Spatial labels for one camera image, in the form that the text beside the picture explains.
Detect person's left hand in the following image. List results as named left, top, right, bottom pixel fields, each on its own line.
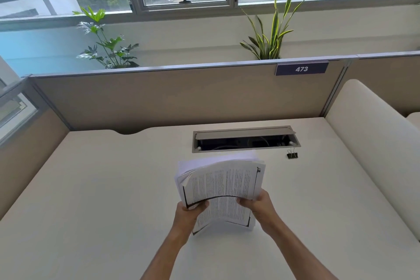
left=173, top=200, right=210, bottom=236

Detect person's right hand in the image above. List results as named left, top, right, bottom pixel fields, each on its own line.
left=236, top=189, right=280, bottom=235

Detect stack of printed paper sheets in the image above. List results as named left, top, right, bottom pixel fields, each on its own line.
left=174, top=151, right=266, bottom=236

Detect person's left forearm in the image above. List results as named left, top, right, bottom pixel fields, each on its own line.
left=140, top=227, right=192, bottom=280

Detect person's right forearm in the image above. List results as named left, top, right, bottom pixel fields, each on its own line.
left=261, top=216, right=339, bottom=280

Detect beige desk partition panel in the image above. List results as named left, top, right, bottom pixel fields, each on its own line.
left=28, top=58, right=349, bottom=135

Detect cream rounded side divider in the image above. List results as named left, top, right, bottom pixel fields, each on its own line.
left=325, top=79, right=420, bottom=242

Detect dark blue number label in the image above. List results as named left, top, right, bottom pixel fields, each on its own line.
left=275, top=62, right=329, bottom=76

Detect striped snake plant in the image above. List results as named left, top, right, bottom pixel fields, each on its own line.
left=240, top=0, right=306, bottom=60

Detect beige side partition panel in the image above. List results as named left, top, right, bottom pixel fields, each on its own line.
left=0, top=57, right=70, bottom=221

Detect leafy green potted plant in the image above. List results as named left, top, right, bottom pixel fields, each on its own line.
left=72, top=6, right=140, bottom=70

